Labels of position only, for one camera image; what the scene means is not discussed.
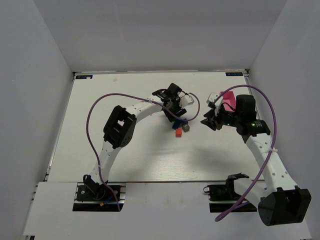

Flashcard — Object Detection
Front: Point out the long blue wood block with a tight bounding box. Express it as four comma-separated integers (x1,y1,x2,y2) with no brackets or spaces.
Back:
172,119,181,130

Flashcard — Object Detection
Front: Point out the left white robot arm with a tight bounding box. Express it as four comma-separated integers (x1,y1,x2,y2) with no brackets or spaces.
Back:
83,83,194,200

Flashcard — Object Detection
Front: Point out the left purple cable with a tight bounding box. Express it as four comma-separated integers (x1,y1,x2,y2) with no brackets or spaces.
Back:
86,91,201,211

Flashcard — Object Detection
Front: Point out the blue table label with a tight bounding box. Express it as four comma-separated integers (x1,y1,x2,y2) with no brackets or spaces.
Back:
75,75,93,80
225,72,243,77

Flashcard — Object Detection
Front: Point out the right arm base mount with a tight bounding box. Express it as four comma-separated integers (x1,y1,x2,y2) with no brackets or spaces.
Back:
203,184,257,213

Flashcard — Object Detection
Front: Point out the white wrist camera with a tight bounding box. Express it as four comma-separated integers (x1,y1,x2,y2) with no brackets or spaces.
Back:
179,94,195,109
206,92,223,109

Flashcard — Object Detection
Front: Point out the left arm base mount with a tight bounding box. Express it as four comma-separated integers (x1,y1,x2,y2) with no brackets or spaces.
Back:
72,184,126,213

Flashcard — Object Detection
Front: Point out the pink plastic box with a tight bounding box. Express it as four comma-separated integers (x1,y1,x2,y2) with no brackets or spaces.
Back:
221,91,236,112

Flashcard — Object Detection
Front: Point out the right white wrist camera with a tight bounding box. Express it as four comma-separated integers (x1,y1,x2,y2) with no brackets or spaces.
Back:
206,92,223,109

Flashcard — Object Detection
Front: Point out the left blue table label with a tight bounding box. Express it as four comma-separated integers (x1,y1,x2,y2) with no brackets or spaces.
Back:
75,75,93,80

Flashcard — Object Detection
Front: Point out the red wood cube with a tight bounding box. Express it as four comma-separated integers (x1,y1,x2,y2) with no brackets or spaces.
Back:
175,128,183,138

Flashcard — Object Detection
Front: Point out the aluminium table edge rail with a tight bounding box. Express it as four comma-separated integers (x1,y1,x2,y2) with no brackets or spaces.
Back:
243,69,254,96

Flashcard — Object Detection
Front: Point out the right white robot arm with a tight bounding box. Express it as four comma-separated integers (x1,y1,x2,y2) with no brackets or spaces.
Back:
201,92,312,226

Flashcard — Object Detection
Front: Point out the small blue wood cube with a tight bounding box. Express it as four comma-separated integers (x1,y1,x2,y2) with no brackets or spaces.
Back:
181,120,188,126

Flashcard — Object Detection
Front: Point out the olive grey wood cube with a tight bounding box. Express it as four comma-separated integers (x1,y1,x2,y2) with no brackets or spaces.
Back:
182,124,190,132

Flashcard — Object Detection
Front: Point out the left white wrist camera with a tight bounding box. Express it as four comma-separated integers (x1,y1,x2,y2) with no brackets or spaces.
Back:
179,94,195,109

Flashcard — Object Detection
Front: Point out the right blue table label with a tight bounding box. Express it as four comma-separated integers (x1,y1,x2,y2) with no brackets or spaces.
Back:
225,72,243,77

